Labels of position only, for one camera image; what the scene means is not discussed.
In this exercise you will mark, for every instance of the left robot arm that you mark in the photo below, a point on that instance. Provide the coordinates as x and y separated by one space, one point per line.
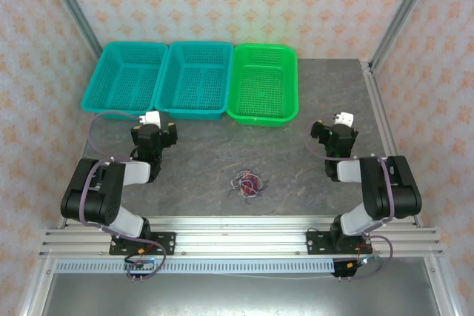
107 205

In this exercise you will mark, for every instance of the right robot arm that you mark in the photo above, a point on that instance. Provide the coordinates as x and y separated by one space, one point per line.
385 190

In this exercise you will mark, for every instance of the teal plastic basket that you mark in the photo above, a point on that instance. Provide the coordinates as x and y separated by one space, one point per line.
124 79
194 79

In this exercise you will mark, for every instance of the green plastic basket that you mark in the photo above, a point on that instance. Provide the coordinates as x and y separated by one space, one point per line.
264 84

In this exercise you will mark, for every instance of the grey metal sheet panel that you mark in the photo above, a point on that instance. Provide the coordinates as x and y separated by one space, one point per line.
237 295

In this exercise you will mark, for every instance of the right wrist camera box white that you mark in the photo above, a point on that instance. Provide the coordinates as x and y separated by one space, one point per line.
345 118

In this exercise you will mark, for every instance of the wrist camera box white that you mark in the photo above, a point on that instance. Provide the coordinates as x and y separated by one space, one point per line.
152 118
345 118

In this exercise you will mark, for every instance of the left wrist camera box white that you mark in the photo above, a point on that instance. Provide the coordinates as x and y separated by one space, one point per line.
152 118

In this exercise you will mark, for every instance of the aluminium side rail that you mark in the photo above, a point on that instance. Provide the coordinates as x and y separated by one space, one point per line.
381 109

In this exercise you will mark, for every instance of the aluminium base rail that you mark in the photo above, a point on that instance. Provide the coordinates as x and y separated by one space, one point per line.
240 238

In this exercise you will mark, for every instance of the aluminium frame post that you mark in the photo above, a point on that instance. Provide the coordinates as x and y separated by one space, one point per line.
401 12
70 5

